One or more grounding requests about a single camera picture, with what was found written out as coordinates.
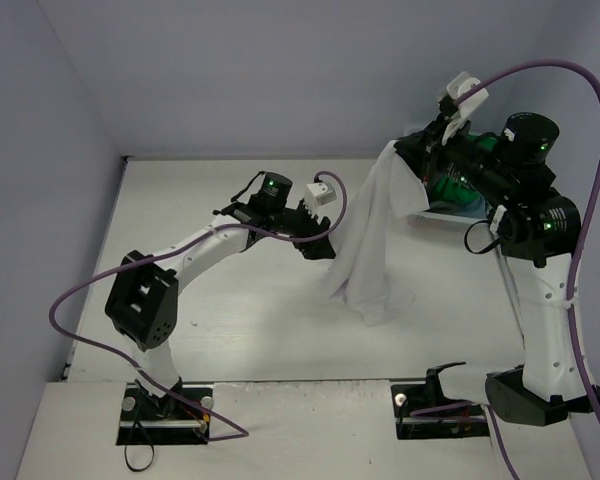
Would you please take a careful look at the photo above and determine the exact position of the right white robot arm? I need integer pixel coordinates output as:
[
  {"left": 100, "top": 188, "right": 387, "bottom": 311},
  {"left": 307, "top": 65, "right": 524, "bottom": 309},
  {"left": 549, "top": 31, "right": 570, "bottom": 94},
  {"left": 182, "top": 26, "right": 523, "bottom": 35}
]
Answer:
[{"left": 394, "top": 112, "right": 600, "bottom": 426}]

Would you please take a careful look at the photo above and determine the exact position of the purple cable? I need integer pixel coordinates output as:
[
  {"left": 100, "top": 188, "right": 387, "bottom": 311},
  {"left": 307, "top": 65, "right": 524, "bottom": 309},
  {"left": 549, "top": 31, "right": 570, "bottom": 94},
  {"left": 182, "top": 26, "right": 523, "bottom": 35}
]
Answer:
[
  {"left": 411, "top": 59, "right": 600, "bottom": 480},
  {"left": 48, "top": 171, "right": 350, "bottom": 445}
]

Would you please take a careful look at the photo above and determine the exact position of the light blue t shirt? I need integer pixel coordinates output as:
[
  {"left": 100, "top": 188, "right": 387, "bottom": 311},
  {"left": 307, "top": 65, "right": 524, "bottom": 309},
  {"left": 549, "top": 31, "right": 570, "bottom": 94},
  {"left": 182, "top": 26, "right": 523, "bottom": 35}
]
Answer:
[{"left": 446, "top": 197, "right": 488, "bottom": 219}]

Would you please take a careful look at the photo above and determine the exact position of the green t shirt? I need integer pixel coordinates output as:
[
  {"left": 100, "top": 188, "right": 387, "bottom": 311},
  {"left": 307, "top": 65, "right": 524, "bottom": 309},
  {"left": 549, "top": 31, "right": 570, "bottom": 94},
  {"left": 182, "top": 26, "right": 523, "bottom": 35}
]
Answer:
[{"left": 427, "top": 132, "right": 496, "bottom": 213}]

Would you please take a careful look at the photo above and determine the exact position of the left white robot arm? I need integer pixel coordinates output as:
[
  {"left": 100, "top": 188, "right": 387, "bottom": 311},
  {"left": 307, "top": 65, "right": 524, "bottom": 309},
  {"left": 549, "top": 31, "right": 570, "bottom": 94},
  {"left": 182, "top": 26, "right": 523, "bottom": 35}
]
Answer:
[{"left": 104, "top": 171, "right": 346, "bottom": 420}]

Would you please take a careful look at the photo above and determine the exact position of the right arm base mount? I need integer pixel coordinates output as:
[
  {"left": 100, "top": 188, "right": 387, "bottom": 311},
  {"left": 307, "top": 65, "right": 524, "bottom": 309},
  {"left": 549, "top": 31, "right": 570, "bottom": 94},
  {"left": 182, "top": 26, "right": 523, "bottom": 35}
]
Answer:
[{"left": 390, "top": 382, "right": 490, "bottom": 441}]

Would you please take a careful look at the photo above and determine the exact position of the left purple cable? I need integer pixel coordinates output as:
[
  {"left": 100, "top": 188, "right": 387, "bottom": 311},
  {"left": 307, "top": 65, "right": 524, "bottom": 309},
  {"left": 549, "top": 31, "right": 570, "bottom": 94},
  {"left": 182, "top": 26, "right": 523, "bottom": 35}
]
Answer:
[{"left": 48, "top": 171, "right": 350, "bottom": 445}]

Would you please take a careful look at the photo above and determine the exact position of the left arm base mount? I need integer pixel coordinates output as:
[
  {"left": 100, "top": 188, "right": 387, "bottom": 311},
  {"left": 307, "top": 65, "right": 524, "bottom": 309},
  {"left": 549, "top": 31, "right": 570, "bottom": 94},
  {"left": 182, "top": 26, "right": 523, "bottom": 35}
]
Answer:
[{"left": 116, "top": 384, "right": 211, "bottom": 446}]

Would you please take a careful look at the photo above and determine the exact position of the white laundry basket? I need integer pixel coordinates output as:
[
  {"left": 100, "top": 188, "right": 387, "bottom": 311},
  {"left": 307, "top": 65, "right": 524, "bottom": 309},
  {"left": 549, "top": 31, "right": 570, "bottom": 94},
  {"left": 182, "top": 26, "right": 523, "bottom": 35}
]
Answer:
[{"left": 414, "top": 211, "right": 484, "bottom": 224}]

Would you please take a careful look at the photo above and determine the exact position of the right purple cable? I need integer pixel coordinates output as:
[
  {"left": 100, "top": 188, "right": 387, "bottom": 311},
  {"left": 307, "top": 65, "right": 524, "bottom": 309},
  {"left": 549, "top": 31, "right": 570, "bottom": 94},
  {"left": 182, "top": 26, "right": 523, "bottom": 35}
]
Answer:
[{"left": 411, "top": 59, "right": 600, "bottom": 480}]

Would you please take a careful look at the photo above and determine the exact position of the white t shirt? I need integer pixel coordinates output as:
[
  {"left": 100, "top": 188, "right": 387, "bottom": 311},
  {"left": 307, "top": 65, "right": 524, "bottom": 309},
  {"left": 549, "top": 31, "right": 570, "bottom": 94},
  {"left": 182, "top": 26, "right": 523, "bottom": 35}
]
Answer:
[{"left": 324, "top": 140, "right": 429, "bottom": 326}]

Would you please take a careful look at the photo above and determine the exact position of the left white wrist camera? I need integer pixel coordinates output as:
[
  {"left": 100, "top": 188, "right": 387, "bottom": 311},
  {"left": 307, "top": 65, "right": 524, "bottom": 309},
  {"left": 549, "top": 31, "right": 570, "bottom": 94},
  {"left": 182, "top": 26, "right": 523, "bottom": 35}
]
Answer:
[{"left": 303, "top": 182, "right": 337, "bottom": 214}]

